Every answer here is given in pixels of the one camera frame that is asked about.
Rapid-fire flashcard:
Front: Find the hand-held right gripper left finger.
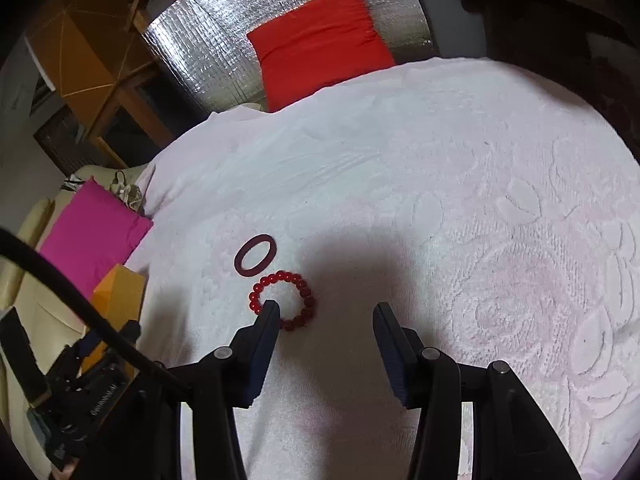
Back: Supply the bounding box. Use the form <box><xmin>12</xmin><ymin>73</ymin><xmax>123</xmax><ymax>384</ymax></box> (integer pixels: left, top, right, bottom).
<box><xmin>152</xmin><ymin>300</ymin><xmax>281</xmax><ymax>480</ymax></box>

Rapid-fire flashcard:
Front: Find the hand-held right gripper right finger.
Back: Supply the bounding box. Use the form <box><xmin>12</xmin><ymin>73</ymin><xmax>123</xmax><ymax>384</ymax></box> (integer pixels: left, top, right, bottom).
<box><xmin>372</xmin><ymin>302</ymin><xmax>583</xmax><ymax>480</ymax></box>

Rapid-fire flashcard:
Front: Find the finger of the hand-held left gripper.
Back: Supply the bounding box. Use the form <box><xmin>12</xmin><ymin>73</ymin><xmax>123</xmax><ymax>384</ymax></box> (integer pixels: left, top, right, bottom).
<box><xmin>74</xmin><ymin>319</ymin><xmax>143</xmax><ymax>362</ymax></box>

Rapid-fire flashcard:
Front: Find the orange box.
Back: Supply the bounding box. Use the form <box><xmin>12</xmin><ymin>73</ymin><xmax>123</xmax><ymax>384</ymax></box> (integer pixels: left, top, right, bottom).
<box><xmin>80</xmin><ymin>264</ymin><xmax>147</xmax><ymax>377</ymax></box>

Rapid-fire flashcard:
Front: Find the red beaded bracelet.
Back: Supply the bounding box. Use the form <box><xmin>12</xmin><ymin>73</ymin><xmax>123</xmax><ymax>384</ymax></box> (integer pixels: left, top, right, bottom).
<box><xmin>248</xmin><ymin>270</ymin><xmax>317</xmax><ymax>332</ymax></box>

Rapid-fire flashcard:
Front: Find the dark red bangle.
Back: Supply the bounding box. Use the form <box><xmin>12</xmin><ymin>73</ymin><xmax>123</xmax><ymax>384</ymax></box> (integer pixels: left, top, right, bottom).
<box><xmin>233</xmin><ymin>233</ymin><xmax>276</xmax><ymax>278</ymax></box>

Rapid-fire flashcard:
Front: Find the pink cushion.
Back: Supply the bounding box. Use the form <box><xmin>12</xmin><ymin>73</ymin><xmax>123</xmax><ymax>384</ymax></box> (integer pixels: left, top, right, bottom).
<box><xmin>37</xmin><ymin>178</ymin><xmax>155</xmax><ymax>302</ymax></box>

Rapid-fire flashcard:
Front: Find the crumpled patterned cloth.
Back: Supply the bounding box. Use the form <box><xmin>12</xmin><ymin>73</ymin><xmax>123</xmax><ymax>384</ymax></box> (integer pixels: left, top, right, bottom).
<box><xmin>107</xmin><ymin>170</ymin><xmax>147</xmax><ymax>212</ymax></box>

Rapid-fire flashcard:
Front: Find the white embossed blanket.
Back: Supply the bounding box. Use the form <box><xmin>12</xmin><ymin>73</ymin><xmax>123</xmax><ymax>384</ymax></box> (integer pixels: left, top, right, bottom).
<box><xmin>120</xmin><ymin>56</ymin><xmax>640</xmax><ymax>480</ymax></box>

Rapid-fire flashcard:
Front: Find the dark framed picture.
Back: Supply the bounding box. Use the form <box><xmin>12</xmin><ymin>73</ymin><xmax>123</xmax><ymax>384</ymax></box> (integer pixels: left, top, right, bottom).
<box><xmin>32</xmin><ymin>109</ymin><xmax>103</xmax><ymax>177</ymax></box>

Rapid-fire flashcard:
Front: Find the wooden table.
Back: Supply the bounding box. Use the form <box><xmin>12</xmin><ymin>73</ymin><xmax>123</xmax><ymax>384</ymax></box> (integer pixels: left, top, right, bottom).
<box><xmin>25</xmin><ymin>0</ymin><xmax>177</xmax><ymax>169</ymax></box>

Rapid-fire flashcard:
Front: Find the red cushion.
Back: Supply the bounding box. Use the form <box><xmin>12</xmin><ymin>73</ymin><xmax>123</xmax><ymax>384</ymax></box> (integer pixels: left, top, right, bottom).
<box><xmin>246</xmin><ymin>0</ymin><xmax>396</xmax><ymax>114</ymax></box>

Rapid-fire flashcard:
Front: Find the silver foil mat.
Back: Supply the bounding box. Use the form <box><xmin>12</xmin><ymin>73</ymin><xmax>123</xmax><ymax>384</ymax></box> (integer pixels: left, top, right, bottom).
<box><xmin>142</xmin><ymin>0</ymin><xmax>434</xmax><ymax>114</ymax></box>

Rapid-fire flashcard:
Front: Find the black cable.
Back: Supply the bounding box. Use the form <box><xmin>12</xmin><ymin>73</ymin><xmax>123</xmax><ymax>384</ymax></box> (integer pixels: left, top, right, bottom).
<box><xmin>0</xmin><ymin>229</ymin><xmax>193</xmax><ymax>397</ymax></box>

